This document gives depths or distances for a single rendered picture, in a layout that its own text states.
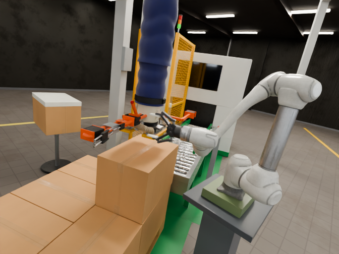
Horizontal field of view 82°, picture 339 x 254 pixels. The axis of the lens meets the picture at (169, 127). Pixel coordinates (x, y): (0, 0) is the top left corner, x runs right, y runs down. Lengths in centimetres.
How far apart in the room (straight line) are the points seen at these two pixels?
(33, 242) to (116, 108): 192
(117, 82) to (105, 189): 170
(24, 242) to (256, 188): 134
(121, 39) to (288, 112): 221
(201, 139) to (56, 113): 197
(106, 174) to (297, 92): 125
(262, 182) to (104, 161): 101
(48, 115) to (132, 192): 160
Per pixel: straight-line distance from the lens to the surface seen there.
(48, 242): 146
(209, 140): 108
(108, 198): 155
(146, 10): 142
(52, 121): 269
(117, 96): 287
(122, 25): 286
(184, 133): 110
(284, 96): 123
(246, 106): 124
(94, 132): 95
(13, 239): 154
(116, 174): 141
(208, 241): 172
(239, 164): 138
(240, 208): 140
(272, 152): 126
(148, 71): 136
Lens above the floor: 158
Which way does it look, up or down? 16 degrees down
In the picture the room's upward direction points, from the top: 9 degrees clockwise
